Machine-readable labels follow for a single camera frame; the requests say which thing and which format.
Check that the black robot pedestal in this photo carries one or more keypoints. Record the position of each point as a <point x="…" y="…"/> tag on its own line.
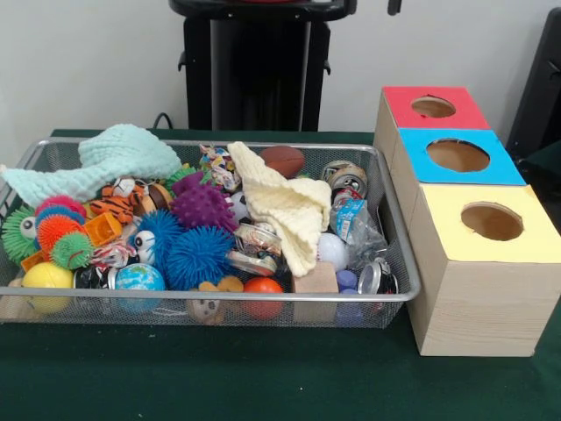
<point x="197" y="79"/>

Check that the orange ball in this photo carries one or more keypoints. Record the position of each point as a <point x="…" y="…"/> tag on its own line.
<point x="263" y="286"/>

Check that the brown teddy bear plush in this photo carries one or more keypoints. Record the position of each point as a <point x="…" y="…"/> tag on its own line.
<point x="230" y="285"/>

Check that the purple spiky toy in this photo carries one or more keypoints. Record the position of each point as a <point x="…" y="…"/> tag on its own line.
<point x="199" y="204"/>

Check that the black upright panel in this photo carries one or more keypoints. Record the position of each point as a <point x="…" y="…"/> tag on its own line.
<point x="543" y="87"/>

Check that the brown toy football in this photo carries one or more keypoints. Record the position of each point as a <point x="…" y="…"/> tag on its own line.
<point x="285" y="160"/>

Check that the dark green tablecloth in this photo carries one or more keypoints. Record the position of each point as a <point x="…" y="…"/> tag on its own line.
<point x="545" y="171"/>
<point x="263" y="381"/>

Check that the yellow ball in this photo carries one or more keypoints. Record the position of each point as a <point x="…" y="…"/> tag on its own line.
<point x="46" y="276"/>

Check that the blue spiky ball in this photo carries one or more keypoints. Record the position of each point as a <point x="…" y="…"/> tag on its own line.
<point x="197" y="259"/>

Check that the globe print ball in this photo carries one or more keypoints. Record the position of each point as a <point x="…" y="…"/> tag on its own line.
<point x="140" y="278"/>

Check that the cream knitted cloth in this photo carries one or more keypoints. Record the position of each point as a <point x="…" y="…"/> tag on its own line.
<point x="285" y="206"/>

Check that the wooden box with three holes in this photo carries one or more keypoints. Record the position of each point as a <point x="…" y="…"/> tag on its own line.
<point x="482" y="307"/>

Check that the blue spiky toy with eyes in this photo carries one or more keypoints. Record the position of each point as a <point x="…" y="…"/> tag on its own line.
<point x="160" y="228"/>

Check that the mint green knitted cloth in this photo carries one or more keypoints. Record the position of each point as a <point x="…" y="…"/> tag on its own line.
<point x="122" y="153"/>

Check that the tiger plush toy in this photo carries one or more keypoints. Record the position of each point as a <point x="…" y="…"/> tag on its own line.
<point x="116" y="206"/>

